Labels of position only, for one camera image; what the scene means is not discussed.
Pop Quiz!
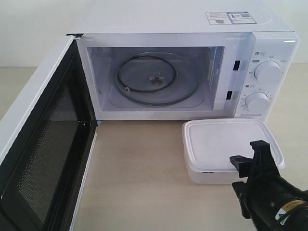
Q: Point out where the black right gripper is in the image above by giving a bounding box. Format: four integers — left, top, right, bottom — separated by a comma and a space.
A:
229, 140, 308, 231

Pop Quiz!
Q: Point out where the white plastic lidded container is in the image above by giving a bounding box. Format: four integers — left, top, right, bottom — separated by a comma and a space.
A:
182, 118, 286, 185

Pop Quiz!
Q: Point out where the white microwave door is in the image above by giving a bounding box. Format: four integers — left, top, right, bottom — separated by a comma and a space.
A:
0, 34, 97, 231

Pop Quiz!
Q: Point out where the white microwave oven body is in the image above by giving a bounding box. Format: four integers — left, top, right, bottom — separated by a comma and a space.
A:
69, 0, 299, 121

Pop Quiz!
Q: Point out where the lower white timer knob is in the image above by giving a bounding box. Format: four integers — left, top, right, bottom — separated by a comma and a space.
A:
245, 92, 270, 111

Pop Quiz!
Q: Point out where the upper white control knob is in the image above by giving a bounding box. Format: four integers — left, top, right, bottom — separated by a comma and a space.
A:
254, 61, 282, 82

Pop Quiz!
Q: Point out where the glass turntable plate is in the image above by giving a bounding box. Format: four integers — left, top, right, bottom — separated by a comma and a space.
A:
114, 52, 201, 107

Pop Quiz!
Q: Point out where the blue energy label sticker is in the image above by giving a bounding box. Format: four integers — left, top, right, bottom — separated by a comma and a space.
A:
227, 12, 256, 24

